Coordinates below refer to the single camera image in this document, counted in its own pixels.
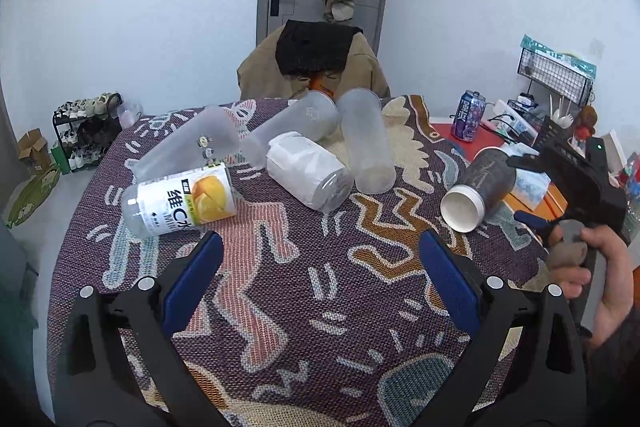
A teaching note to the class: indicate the orange label plastic bottle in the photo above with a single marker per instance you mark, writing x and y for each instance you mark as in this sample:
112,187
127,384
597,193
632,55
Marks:
179,202

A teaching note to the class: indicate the white power strip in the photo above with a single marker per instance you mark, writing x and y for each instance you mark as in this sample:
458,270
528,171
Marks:
508,118

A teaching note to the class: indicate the frosted plastic cup left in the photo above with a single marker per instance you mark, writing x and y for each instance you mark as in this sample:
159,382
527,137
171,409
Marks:
210,135

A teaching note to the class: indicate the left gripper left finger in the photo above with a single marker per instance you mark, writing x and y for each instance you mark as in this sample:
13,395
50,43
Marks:
95,384

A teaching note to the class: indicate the black garment on chair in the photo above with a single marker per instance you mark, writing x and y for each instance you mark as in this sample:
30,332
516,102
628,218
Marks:
309,47

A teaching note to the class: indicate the dark paper cup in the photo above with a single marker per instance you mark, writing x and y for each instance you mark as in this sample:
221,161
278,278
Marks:
485,183

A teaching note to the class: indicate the black wire basket shelf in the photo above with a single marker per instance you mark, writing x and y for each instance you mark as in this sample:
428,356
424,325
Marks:
556,77

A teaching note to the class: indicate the person's right hand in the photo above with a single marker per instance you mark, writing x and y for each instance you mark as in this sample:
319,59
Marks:
616,280

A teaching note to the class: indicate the frosted plastic cup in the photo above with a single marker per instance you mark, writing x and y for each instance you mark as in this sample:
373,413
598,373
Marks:
314,116
367,143
210,135

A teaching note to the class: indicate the black utensil holder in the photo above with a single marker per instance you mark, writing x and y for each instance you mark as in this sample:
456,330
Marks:
558,137

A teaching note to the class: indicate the orange cat table mat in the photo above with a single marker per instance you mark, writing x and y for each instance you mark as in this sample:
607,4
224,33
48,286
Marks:
553,205

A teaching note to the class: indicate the tissue pack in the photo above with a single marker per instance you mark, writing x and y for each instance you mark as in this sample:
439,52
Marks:
529,187

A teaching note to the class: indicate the patterned purple woven tablecloth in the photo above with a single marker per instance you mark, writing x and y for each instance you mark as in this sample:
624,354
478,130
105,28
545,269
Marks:
312,319

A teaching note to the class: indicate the green floor mat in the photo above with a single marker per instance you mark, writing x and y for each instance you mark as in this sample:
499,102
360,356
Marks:
35,192

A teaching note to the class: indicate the brown plush toy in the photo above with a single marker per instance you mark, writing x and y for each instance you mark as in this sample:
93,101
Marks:
585,123

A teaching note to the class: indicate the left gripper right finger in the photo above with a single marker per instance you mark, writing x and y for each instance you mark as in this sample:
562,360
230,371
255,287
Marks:
546,382

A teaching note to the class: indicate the frosted plastic cup middle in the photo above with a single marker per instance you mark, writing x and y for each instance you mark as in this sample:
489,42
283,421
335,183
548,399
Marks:
314,116

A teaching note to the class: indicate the cardboard box on floor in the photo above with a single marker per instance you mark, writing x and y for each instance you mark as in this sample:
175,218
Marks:
33,151

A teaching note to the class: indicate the purple drink can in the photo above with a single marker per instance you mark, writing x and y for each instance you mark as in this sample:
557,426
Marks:
468,116

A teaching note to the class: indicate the shoe rack with shoes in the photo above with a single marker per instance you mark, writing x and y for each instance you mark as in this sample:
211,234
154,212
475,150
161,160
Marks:
84,130

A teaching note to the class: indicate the frosted plastic cup right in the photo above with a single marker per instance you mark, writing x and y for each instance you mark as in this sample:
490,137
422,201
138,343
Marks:
367,143

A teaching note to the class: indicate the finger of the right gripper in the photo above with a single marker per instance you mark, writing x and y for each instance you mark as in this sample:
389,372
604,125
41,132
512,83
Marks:
540,226
531,163

